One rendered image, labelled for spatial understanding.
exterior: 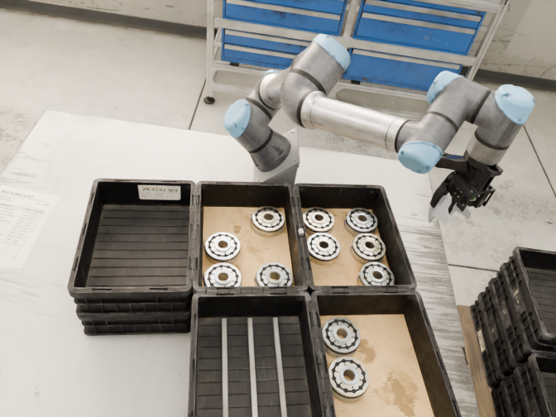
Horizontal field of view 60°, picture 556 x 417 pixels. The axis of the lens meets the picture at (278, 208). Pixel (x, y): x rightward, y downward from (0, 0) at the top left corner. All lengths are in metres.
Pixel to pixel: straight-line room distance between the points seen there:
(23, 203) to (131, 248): 0.51
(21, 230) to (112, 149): 0.47
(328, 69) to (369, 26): 1.87
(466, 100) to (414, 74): 2.26
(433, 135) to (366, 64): 2.26
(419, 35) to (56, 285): 2.45
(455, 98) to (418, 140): 0.12
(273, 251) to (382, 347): 0.42
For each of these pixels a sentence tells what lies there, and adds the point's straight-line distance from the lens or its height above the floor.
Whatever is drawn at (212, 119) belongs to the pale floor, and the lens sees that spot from 3.27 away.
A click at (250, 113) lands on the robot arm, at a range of 1.59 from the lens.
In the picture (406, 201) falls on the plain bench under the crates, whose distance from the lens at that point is 1.91.
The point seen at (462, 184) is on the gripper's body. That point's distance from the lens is 1.12.
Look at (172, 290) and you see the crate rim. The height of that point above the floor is 0.93.
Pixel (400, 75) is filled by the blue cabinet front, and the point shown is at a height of 0.41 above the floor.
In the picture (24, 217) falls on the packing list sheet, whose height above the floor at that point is 0.70.
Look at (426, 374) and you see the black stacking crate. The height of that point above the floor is 0.85.
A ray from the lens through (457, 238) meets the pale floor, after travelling 2.90.
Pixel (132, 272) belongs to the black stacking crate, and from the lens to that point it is 1.40.
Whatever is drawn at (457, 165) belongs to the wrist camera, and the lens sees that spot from 1.13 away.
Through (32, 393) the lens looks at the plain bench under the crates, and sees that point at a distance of 1.43.
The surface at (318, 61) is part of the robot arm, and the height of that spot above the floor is 1.36.
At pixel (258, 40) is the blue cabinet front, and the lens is 3.16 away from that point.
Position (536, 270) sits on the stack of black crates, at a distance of 2.25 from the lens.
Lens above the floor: 1.96
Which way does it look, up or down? 46 degrees down
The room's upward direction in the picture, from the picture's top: 10 degrees clockwise
